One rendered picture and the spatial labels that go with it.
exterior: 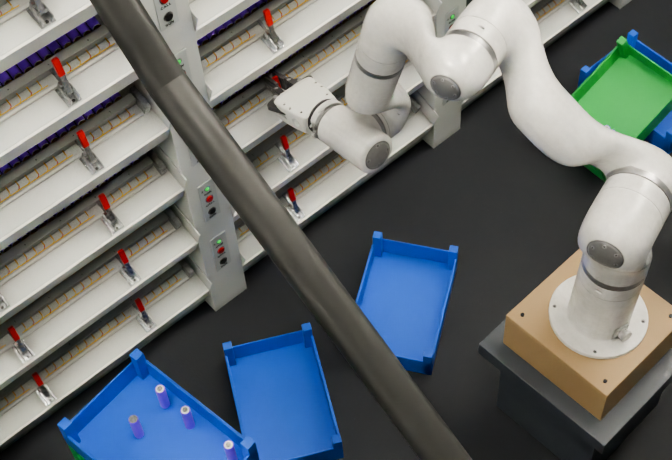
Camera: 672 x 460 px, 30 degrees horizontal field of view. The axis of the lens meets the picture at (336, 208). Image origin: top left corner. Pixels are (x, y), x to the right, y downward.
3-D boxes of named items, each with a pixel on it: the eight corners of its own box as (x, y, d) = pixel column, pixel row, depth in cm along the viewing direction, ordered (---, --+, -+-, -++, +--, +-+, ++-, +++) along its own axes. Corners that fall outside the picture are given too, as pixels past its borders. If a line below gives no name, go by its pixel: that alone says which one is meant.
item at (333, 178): (429, 131, 313) (444, 109, 300) (240, 271, 291) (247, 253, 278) (377, 71, 316) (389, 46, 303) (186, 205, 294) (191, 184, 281)
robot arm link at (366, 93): (412, 10, 226) (379, 106, 252) (344, 48, 219) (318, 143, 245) (444, 44, 224) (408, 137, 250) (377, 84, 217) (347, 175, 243)
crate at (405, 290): (431, 375, 279) (432, 358, 273) (343, 357, 283) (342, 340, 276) (457, 265, 296) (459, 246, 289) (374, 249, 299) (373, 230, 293)
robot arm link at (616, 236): (658, 253, 229) (687, 173, 209) (618, 329, 219) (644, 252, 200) (597, 226, 232) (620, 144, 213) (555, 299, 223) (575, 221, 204)
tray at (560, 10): (618, -9, 337) (639, -35, 324) (456, 111, 316) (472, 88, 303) (568, -63, 340) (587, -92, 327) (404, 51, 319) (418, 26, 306)
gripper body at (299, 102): (310, 146, 248) (275, 120, 255) (349, 118, 252) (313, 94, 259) (304, 119, 243) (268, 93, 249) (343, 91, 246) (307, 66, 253)
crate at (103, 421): (260, 460, 226) (256, 441, 220) (182, 544, 218) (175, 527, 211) (144, 367, 239) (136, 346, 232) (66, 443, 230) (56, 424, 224)
